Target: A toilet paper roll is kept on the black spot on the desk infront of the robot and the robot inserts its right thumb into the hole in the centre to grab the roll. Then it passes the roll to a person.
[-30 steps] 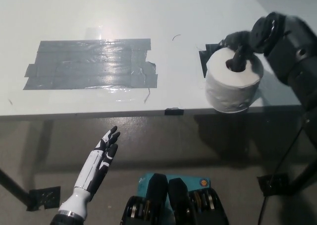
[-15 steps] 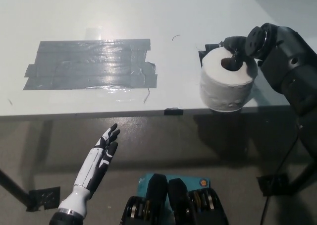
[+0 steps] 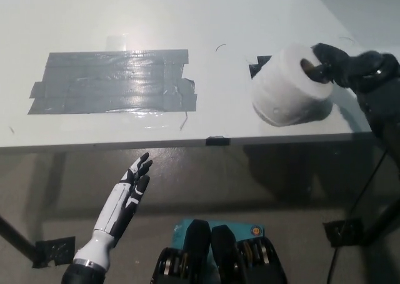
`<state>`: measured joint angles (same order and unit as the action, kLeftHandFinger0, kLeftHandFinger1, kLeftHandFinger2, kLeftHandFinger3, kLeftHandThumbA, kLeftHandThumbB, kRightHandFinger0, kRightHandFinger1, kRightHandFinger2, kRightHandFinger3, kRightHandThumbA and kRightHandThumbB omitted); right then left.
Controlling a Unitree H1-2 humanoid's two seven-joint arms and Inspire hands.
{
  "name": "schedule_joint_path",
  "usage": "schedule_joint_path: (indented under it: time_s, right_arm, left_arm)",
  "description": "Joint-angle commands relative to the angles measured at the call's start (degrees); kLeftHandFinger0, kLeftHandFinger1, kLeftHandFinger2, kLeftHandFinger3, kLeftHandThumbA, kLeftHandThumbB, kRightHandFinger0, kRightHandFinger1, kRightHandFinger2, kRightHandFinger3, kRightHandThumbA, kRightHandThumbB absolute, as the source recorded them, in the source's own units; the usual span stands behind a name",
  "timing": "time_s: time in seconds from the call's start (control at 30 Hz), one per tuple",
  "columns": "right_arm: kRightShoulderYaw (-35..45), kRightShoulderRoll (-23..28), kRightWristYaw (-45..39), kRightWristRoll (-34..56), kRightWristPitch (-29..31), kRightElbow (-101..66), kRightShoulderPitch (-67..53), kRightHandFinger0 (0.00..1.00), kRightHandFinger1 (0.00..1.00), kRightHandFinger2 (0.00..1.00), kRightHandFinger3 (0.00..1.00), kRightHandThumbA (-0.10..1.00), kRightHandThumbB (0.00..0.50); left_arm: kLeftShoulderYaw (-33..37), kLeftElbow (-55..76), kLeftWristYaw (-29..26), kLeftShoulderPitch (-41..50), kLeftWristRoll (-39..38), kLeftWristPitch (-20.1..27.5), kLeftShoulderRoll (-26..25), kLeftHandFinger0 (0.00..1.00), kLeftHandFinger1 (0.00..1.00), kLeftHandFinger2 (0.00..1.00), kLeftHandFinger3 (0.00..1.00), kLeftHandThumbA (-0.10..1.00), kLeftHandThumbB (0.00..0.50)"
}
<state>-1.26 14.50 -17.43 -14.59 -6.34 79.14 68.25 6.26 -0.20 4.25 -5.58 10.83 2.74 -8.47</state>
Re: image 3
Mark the black tape square patch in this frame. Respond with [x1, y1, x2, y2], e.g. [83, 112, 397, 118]
[248, 54, 273, 80]

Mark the black table leg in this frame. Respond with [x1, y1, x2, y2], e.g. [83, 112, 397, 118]
[364, 158, 400, 246]
[0, 215, 38, 263]

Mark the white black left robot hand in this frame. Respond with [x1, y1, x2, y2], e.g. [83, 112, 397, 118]
[73, 152, 154, 271]

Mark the grey duct tape patch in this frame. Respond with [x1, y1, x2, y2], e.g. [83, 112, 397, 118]
[27, 48, 198, 115]

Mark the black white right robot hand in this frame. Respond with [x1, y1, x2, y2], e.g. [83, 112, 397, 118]
[307, 43, 398, 89]

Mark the small black edge tape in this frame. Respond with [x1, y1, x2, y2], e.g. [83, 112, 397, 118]
[205, 135, 231, 146]

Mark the thin black cable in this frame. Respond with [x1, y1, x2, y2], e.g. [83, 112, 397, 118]
[327, 148, 390, 284]

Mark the white toilet paper roll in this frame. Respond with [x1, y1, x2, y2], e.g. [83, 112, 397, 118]
[251, 43, 334, 128]

